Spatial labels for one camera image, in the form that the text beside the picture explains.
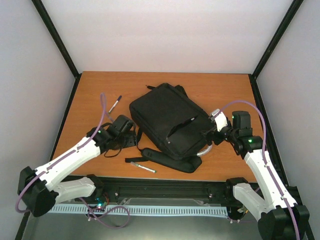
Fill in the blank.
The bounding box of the right black frame post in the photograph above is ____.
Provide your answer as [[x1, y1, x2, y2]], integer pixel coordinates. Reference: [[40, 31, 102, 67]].
[[252, 0, 305, 78]]

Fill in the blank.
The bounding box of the black frame post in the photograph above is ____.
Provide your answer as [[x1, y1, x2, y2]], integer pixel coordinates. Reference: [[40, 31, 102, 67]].
[[252, 0, 305, 78], [31, 0, 81, 78]]

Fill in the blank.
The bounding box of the light blue cable duct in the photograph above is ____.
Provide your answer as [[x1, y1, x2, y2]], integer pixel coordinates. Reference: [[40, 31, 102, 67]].
[[49, 203, 228, 218]]

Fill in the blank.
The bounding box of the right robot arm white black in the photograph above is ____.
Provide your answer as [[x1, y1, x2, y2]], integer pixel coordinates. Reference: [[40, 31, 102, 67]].
[[210, 109, 310, 240]]

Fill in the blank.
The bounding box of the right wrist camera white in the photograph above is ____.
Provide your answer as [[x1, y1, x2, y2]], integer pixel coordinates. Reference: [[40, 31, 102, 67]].
[[209, 108, 228, 132]]

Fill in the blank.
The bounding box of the black student backpack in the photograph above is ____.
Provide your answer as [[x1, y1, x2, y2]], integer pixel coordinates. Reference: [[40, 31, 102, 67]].
[[125, 83, 214, 174]]

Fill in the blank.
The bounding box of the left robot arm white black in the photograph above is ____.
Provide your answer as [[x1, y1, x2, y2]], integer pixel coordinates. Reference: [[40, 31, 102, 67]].
[[17, 115, 137, 217]]

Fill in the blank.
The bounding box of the left black frame post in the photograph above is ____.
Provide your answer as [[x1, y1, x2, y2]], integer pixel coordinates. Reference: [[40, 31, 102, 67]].
[[31, 0, 81, 78]]

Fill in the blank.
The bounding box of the silver pen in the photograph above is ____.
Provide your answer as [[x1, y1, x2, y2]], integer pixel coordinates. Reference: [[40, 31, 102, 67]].
[[130, 161, 157, 174]]

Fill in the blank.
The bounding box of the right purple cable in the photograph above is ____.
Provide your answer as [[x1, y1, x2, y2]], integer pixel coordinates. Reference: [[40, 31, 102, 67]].
[[219, 100, 301, 240]]

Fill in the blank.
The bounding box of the black aluminium rail base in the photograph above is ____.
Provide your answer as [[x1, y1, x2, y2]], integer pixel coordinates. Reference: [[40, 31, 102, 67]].
[[85, 177, 247, 207]]

